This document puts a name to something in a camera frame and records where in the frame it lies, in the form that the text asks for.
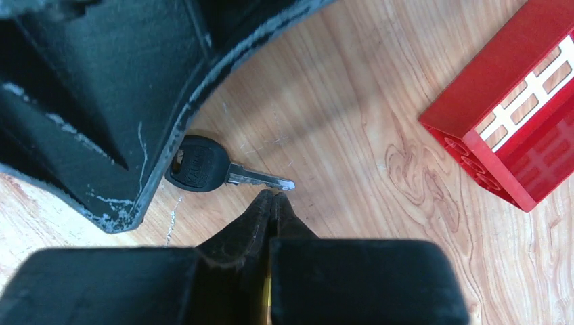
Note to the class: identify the black headed key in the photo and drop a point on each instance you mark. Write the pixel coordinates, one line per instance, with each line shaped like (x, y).
(202, 165)

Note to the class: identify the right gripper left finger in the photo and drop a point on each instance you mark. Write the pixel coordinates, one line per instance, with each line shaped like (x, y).
(221, 281)

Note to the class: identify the red toy brick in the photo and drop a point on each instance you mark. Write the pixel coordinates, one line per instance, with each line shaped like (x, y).
(507, 118)

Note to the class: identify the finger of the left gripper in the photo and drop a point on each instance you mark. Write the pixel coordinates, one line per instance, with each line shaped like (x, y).
(96, 96)

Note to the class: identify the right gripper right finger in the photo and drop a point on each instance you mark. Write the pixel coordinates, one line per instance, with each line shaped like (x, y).
(358, 281)

